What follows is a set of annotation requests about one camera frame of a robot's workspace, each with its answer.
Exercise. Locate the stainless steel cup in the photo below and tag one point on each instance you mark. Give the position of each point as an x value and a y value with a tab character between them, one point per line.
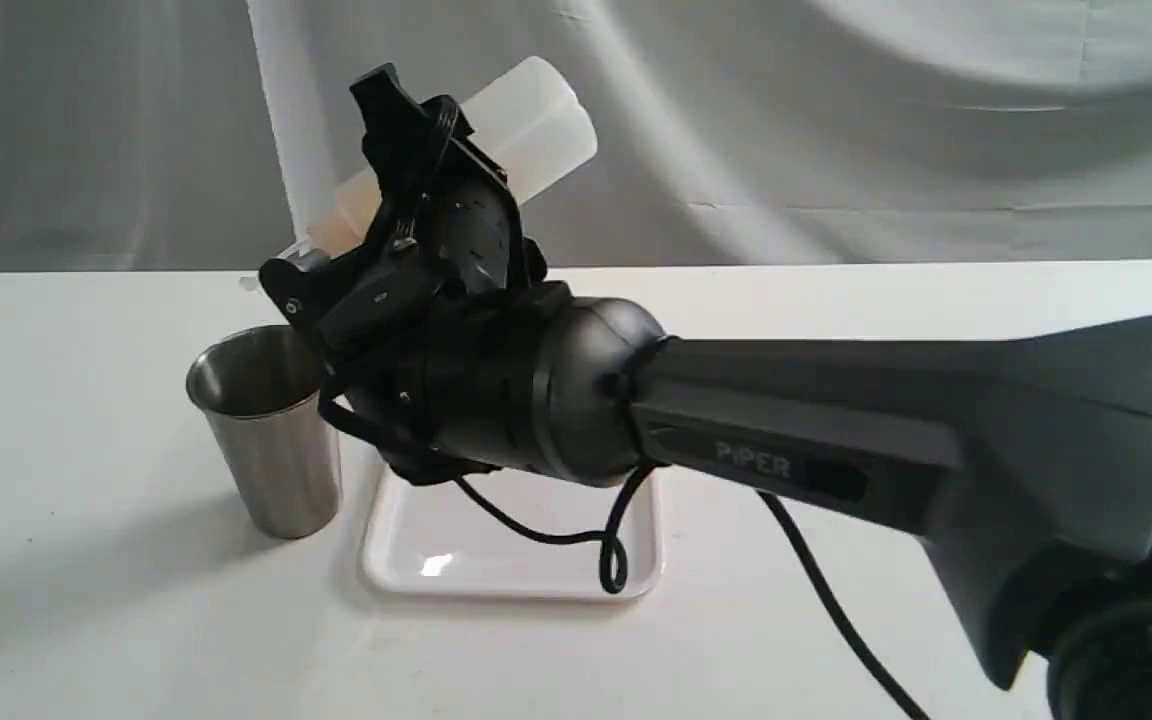
258	390

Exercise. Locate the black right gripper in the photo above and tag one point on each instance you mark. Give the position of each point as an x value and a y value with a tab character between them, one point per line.
433	330

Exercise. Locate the wrist camera with black bracket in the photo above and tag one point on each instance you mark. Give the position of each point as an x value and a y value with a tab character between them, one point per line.
312	292

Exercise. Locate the white rectangular plastic tray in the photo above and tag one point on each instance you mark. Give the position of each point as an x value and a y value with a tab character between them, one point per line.
436	542

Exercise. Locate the squeeze bottle with amber liquid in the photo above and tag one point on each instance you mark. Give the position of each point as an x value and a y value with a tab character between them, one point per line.
527	129

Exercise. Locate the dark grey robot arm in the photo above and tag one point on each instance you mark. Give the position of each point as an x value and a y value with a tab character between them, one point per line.
1023	466

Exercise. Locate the grey cloth backdrop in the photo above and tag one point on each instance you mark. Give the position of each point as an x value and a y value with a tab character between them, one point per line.
190	135

